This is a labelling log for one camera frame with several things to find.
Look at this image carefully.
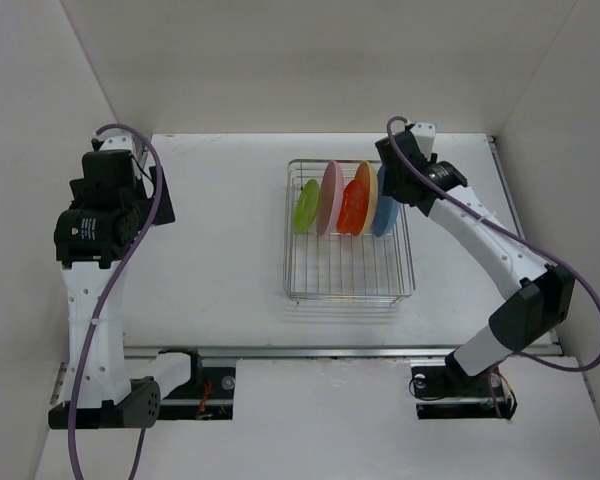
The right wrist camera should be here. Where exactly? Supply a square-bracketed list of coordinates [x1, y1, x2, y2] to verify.
[411, 122, 436, 158]

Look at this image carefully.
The green plate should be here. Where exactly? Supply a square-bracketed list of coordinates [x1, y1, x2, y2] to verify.
[294, 179, 320, 234]

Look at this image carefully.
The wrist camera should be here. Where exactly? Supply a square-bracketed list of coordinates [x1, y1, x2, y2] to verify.
[411, 122, 436, 158]
[91, 131, 147, 175]

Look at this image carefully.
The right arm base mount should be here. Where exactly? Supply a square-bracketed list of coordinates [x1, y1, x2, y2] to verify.
[408, 364, 519, 421]

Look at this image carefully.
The blue plate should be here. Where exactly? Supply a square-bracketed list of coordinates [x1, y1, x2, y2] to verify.
[371, 166, 399, 237]

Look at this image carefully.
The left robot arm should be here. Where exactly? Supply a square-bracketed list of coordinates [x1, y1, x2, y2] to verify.
[48, 147, 204, 430]

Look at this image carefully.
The wire dish rack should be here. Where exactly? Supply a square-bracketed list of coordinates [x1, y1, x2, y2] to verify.
[283, 159, 416, 305]

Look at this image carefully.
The beige plate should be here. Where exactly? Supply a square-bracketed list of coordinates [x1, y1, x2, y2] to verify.
[353, 161, 378, 236]

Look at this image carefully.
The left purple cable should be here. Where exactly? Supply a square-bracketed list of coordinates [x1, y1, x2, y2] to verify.
[67, 123, 162, 480]

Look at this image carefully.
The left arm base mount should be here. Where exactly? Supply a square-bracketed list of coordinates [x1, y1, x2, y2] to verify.
[131, 349, 237, 421]

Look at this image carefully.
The orange translucent plate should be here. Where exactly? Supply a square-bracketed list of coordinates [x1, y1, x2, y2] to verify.
[337, 179, 364, 235]

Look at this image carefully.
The pink plate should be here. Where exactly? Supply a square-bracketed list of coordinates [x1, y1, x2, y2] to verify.
[317, 160, 344, 236]

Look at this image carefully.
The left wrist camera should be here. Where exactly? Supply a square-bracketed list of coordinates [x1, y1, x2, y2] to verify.
[91, 131, 147, 175]

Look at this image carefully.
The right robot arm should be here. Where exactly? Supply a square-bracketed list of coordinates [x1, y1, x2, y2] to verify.
[375, 126, 575, 394]

